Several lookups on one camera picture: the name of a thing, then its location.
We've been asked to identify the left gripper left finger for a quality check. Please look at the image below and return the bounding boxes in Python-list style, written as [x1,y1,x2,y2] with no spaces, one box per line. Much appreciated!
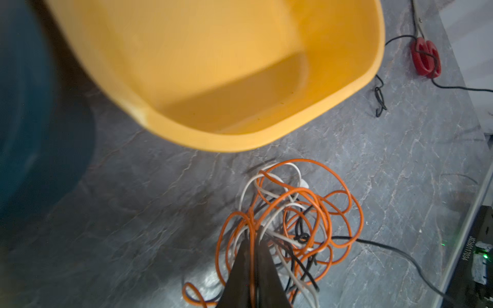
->
[217,240,255,308]

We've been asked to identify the white cable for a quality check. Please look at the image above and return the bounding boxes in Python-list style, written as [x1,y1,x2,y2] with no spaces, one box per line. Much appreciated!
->
[226,162,321,308]

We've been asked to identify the orange cable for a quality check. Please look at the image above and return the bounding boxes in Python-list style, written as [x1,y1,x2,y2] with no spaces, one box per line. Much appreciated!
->
[182,158,365,308]

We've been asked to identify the right yellow plastic tray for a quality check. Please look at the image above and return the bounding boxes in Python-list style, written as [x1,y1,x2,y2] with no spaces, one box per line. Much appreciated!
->
[46,1,385,153]

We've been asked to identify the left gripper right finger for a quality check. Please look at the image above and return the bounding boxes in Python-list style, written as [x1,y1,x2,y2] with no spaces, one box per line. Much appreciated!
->
[255,234,291,308]

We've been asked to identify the teal plastic tray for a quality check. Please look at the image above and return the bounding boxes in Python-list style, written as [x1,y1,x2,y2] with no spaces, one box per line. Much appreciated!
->
[1,1,95,233]

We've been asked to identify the red handled scissors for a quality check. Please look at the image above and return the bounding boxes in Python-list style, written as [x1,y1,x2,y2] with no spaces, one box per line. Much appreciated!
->
[410,0,442,79]

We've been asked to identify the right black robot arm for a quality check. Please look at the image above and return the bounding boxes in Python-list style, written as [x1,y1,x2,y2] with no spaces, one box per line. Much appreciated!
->
[439,205,492,307]

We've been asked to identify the black cable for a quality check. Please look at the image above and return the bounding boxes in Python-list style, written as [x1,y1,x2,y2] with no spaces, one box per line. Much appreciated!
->
[265,3,493,308]

